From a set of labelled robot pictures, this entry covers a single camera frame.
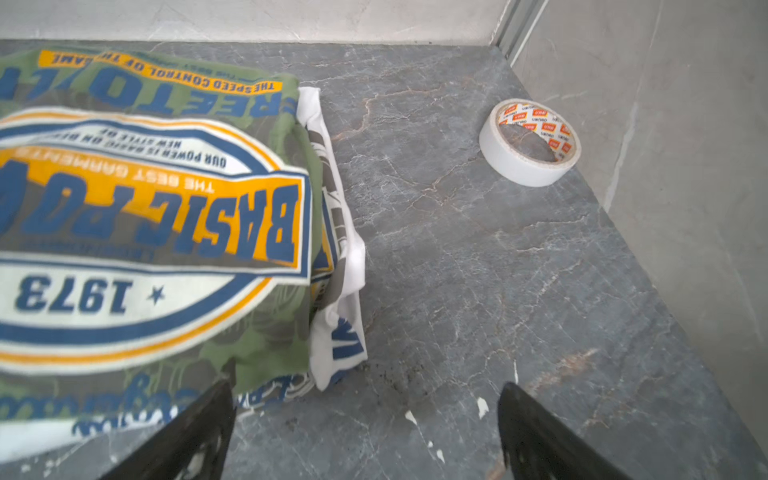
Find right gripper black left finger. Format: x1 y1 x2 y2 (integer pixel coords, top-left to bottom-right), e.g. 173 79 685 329
101 380 237 480

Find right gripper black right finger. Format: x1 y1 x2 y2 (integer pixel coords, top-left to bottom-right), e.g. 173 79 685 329
497 382 629 480

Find white tank top navy trim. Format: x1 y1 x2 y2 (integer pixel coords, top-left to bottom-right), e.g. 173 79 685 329
1 87 368 463

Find green tank top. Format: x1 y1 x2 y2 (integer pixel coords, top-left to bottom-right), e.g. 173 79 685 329
1 47 323 422

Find roll of white tape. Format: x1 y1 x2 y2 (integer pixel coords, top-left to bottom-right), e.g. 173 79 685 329
479 98 582 187

